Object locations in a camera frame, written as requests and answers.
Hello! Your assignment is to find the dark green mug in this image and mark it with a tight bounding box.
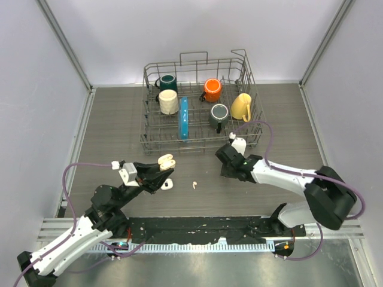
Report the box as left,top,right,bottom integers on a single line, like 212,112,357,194
154,74,178,92

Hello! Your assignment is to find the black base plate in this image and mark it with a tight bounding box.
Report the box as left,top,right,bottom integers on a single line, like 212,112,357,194
123,216,306,245

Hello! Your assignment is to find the white slotted cable duct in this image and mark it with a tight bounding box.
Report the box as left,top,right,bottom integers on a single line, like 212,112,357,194
86,241,275,254

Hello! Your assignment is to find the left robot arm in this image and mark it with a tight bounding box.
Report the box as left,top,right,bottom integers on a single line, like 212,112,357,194
17,154,176,286

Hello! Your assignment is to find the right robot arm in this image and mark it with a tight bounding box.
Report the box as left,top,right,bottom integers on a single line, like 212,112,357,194
215,143,357,236

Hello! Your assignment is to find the white earbud charging case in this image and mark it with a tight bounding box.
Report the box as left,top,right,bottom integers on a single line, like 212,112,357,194
160,178,174,191

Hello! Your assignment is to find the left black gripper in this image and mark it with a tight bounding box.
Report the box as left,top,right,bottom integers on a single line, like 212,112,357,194
115,161,174,209

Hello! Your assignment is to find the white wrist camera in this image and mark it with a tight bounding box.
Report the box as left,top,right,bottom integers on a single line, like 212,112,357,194
229,132,247,155
111,161,139,187

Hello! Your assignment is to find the beige earbud case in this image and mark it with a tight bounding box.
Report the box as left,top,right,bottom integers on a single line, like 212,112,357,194
157,154,176,171

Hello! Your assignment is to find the cream textured mug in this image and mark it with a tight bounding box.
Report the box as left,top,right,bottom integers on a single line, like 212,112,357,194
156,89,179,115

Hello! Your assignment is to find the grey wire dish rack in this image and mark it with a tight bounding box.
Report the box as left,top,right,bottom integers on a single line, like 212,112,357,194
139,49,264,154

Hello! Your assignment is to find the orange mug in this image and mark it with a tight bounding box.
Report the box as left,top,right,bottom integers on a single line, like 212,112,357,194
199,78,222,102

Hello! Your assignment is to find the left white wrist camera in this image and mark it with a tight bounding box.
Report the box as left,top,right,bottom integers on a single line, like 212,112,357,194
111,161,139,187

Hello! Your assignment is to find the blue plate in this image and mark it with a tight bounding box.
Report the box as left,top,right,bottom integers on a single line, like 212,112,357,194
178,97,189,140

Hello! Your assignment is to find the yellow mug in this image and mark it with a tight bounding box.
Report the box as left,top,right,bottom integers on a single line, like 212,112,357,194
230,93,252,123

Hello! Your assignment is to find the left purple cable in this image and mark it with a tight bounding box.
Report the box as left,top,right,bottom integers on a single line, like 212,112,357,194
13,161,147,287

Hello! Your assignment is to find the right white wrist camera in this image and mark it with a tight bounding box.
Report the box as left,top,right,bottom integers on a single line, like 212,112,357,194
229,132,247,155

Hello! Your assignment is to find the grey mug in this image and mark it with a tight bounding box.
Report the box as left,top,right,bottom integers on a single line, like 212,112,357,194
209,103,229,134

